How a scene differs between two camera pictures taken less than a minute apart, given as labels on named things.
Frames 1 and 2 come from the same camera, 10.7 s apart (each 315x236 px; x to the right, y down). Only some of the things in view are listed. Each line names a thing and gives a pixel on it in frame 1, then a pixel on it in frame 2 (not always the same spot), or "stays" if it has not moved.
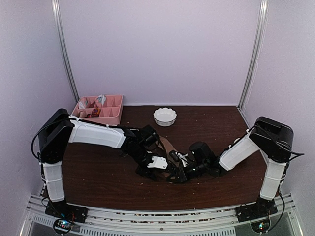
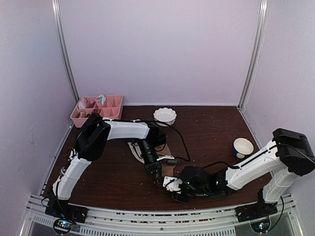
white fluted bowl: [165, 117] stays
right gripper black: [182, 177] -> [174, 196]
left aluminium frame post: [57, 12] stays
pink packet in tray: [82, 103] stays
